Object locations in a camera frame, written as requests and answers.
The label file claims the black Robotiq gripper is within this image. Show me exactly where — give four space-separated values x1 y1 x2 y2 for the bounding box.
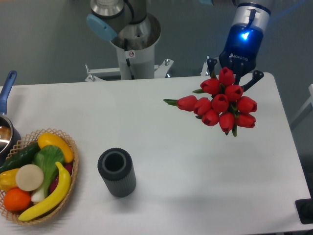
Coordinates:
207 24 264 92

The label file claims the red tulip bouquet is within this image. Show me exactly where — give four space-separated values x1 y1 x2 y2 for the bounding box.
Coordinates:
163 67 257 136

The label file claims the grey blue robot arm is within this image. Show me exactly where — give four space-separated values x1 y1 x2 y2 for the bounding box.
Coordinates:
87 0 274 91

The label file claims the dark grey ribbed vase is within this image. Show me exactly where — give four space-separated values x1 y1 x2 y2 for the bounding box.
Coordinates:
97 148 136 197

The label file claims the black device at edge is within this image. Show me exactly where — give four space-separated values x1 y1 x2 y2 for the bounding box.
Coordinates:
295 198 313 224

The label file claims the dark red vegetable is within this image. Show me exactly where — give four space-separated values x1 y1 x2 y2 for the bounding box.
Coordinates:
49 163 73 194

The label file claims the green bok choy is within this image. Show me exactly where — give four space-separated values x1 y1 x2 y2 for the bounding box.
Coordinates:
31 145 65 204

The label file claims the yellow banana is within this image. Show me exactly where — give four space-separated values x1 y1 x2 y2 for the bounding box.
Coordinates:
18 162 71 222

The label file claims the dark green cucumber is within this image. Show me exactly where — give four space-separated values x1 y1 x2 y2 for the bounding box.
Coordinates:
0 142 41 173

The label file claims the beige round slice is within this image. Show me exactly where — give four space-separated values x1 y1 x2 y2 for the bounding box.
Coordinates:
15 164 44 191

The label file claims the yellow bell pepper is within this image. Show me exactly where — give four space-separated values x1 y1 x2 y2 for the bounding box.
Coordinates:
0 168 19 191

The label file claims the orange fruit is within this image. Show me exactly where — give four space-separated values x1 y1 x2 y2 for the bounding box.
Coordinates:
3 188 31 212

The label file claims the woven wicker basket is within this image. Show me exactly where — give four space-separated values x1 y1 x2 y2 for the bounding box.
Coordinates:
0 128 79 226

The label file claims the white frame at right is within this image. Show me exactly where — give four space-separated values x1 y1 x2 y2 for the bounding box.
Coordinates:
290 84 313 130

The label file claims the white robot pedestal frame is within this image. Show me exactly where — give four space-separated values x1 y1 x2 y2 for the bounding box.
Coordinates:
84 14 175 82

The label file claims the blue handled saucepan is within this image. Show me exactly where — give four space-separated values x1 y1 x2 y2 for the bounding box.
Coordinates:
0 70 21 165

